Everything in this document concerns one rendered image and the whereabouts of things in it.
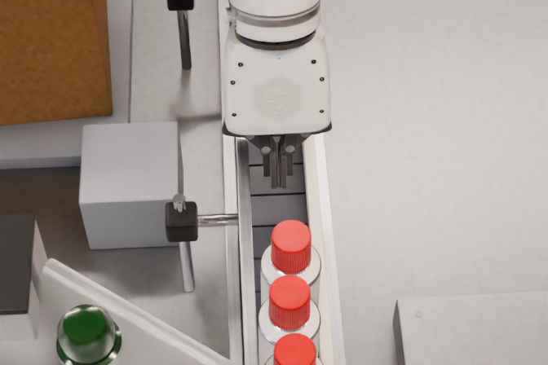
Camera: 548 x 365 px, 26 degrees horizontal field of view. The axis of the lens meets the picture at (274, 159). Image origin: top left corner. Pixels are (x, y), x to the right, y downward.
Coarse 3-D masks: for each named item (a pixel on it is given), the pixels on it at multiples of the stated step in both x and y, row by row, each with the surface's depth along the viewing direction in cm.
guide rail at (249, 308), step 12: (240, 144) 117; (240, 156) 116; (240, 168) 116; (240, 180) 115; (240, 192) 114; (240, 204) 113; (240, 216) 112; (240, 228) 111; (240, 240) 111; (252, 240) 111; (240, 252) 110; (252, 252) 110; (252, 264) 109; (252, 276) 108; (252, 288) 108; (252, 300) 107; (252, 312) 106; (252, 324) 105; (252, 336) 105; (252, 348) 104; (252, 360) 103
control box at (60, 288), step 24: (48, 264) 50; (48, 288) 49; (72, 288) 49; (96, 288) 50; (48, 312) 48; (120, 312) 48; (144, 312) 49; (48, 336) 48; (144, 336) 48; (168, 336) 48; (0, 360) 47; (24, 360) 47; (48, 360) 47; (120, 360) 47; (144, 360) 47; (168, 360) 47; (192, 360) 47; (216, 360) 48
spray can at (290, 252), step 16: (288, 224) 97; (304, 224) 97; (272, 240) 96; (288, 240) 96; (304, 240) 96; (272, 256) 98; (288, 256) 96; (304, 256) 97; (272, 272) 99; (288, 272) 98; (304, 272) 99
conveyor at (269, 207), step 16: (256, 160) 126; (256, 176) 125; (288, 176) 125; (304, 176) 125; (256, 192) 124; (272, 192) 124; (288, 192) 124; (304, 192) 124; (256, 208) 123; (272, 208) 123; (288, 208) 123; (304, 208) 123; (256, 224) 121; (272, 224) 121; (256, 240) 120; (240, 256) 119; (256, 256) 119; (256, 272) 118; (256, 288) 117; (256, 304) 116; (256, 320) 115
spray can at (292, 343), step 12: (288, 336) 91; (300, 336) 91; (276, 348) 90; (288, 348) 91; (300, 348) 91; (312, 348) 90; (276, 360) 90; (288, 360) 90; (300, 360) 90; (312, 360) 90
